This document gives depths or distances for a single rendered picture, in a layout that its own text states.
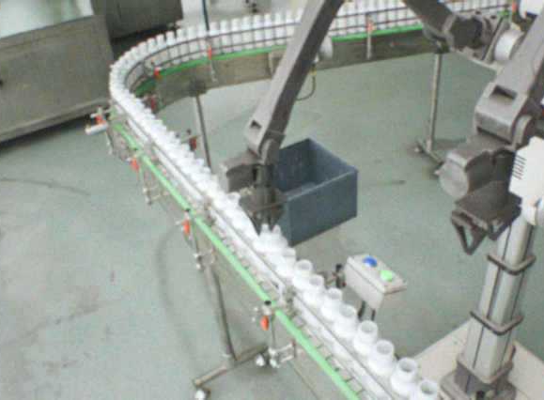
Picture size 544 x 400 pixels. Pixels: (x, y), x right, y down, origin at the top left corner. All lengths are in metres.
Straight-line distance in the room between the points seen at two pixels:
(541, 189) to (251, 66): 1.96
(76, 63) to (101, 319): 2.32
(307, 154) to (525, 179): 1.04
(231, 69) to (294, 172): 0.97
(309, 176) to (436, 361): 0.90
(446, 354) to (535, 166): 1.08
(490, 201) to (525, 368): 1.47
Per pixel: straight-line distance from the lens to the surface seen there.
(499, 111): 0.84
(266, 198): 1.22
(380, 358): 1.11
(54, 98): 4.63
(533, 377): 2.30
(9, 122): 4.65
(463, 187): 0.83
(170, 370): 2.62
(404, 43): 3.31
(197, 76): 2.99
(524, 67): 0.85
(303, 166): 2.25
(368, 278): 1.31
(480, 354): 1.96
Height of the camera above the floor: 2.03
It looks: 35 degrees down
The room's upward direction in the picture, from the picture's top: 5 degrees counter-clockwise
